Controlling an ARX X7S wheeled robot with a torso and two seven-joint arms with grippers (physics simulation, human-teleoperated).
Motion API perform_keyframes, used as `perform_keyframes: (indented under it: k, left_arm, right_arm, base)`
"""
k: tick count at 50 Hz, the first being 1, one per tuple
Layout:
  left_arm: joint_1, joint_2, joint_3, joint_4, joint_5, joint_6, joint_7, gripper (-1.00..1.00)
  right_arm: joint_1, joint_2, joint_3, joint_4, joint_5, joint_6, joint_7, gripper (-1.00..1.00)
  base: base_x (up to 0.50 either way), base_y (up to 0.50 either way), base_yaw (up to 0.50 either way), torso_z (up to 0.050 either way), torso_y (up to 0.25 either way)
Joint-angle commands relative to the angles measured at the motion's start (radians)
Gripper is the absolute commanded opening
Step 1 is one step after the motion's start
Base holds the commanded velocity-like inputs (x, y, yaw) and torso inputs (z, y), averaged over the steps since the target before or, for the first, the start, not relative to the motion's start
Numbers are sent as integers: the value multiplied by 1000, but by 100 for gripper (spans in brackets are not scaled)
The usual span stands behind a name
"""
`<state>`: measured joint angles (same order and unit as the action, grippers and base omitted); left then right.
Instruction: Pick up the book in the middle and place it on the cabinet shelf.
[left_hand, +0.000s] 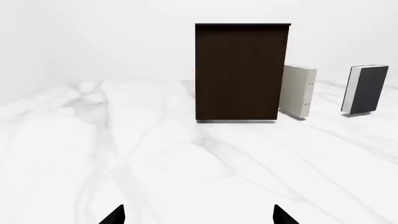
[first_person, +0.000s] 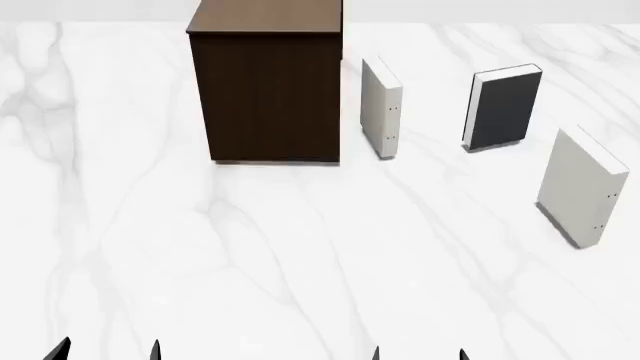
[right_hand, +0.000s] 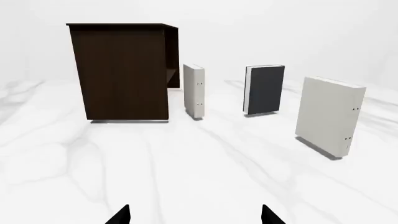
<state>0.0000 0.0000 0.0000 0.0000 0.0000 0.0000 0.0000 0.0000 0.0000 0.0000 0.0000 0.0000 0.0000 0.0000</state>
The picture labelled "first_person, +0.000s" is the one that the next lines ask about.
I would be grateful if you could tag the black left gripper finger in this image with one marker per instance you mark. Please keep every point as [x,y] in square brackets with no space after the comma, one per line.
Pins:
[156,351]
[59,351]

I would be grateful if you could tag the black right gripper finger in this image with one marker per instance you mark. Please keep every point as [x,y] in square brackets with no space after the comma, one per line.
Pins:
[375,354]
[465,355]

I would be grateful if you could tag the light grey standing book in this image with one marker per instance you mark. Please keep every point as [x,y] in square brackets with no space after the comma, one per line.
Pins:
[580,187]
[377,108]

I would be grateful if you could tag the black standing book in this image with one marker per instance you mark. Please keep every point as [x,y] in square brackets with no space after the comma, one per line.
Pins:
[505,108]

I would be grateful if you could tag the dark brown wooden cabinet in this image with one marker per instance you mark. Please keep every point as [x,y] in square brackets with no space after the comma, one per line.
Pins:
[270,93]

